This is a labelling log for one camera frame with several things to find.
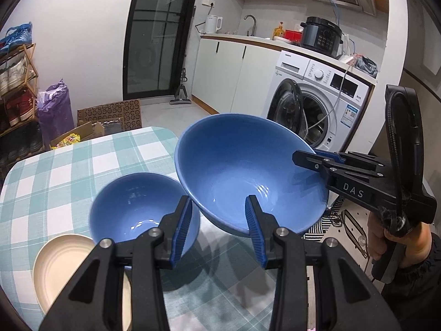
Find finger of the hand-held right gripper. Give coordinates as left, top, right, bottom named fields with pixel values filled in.
left=292, top=150, right=383, bottom=184
left=314, top=150, right=388, bottom=170

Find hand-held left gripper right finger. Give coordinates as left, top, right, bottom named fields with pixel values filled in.
left=244, top=195, right=402, bottom=331

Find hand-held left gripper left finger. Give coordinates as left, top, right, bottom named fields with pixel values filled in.
left=39, top=195, right=193, bottom=331

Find blue bowl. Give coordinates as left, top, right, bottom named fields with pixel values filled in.
left=174, top=113, right=329, bottom=238
left=90, top=172, right=201, bottom=271

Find cream round plate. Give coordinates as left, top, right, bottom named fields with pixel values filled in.
left=33, top=234, right=133, bottom=331

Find person's right forearm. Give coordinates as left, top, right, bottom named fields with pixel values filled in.
left=377, top=245, right=441, bottom=331

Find person's right hand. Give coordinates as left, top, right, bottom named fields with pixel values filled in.
left=367, top=212, right=433, bottom=269

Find white washing machine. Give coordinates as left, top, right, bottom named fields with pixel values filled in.
left=265, top=51, right=376, bottom=152

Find black white patterned rug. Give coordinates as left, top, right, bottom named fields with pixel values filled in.
left=303, top=198, right=374, bottom=266

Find dark plastic bag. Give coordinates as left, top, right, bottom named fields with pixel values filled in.
left=353, top=55, right=378, bottom=78

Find black pressure cooker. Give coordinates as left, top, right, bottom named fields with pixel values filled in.
left=300, top=16, right=343, bottom=57

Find white base cabinets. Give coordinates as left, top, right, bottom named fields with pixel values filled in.
left=190, top=38, right=286, bottom=114

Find teal white checked tablecloth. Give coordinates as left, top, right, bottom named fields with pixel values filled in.
left=0, top=126, right=311, bottom=331

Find open brown cardboard box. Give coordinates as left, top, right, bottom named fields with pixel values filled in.
left=50, top=119, right=125, bottom=150

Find upright vacuum cleaner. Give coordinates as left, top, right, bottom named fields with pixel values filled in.
left=170, top=67, right=192, bottom=106

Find white kitchen countertop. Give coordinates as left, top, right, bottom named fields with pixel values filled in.
left=201, top=33, right=376, bottom=83

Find yellow snack packets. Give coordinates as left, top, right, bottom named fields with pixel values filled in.
left=57, top=134, right=81, bottom=149

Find white electric kettle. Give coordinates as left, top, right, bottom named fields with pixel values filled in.
left=206, top=15, right=223, bottom=34

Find purple plastic bag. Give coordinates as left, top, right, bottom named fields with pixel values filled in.
left=36, top=79, right=74, bottom=142

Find black framed glass door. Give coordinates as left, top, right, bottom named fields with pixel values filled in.
left=123, top=0, right=204, bottom=99

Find wooden shoe rack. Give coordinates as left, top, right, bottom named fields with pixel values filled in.
left=0, top=43, right=42, bottom=180

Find shoe rack with shoes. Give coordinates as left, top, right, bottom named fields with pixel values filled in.
left=0, top=22, right=38, bottom=166

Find white cable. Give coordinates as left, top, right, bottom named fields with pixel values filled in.
left=303, top=60, right=354, bottom=138

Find ring patterned cardboard box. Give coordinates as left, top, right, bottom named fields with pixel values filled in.
left=77, top=99, right=142, bottom=133

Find blue cable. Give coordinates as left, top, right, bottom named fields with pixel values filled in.
left=320, top=0, right=347, bottom=37

